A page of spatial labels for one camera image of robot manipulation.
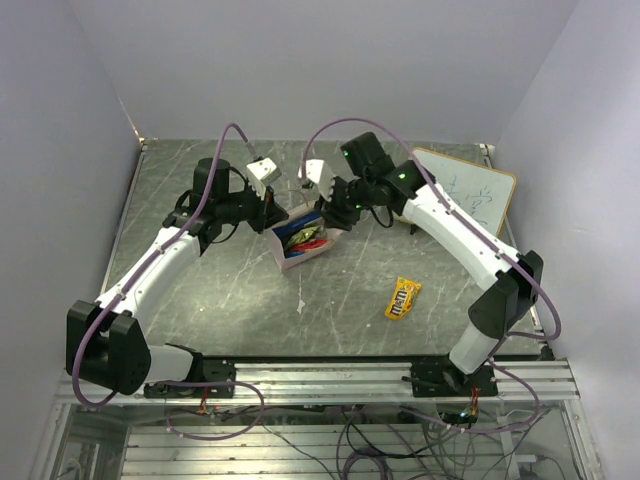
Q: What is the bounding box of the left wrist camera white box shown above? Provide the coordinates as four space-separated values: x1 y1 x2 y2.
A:
246 158 282 200

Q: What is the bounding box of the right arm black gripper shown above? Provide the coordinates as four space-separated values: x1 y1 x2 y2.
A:
314 174 375 230

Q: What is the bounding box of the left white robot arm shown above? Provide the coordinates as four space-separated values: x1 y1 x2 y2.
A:
66 157 288 397

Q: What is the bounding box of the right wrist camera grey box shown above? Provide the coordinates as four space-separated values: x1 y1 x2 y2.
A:
298 159 336 202

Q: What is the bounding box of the red snack packet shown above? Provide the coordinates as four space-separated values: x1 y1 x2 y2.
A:
286 238 328 253

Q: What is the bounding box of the whiteboard with yellow frame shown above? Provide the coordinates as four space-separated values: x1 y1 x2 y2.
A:
412 147 517 236

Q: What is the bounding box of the green snack packet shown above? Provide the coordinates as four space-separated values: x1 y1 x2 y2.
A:
285 225 321 249

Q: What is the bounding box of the blue Burts chips bag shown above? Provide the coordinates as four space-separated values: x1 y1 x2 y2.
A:
274 210 321 244

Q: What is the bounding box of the aluminium frame rail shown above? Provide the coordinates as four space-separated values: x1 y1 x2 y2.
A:
54 357 581 404

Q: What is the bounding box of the white paper bag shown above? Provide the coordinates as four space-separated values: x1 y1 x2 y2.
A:
266 189 342 272

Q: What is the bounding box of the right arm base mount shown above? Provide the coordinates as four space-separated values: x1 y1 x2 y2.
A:
402 356 498 398

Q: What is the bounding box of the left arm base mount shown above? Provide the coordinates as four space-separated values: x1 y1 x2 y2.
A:
143 356 236 400

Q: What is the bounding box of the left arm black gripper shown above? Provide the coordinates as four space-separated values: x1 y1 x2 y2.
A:
216 180 289 235

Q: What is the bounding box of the yellow M&M's packet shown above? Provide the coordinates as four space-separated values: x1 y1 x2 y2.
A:
385 277 422 320

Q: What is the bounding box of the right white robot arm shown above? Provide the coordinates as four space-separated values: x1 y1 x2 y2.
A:
299 132 543 396

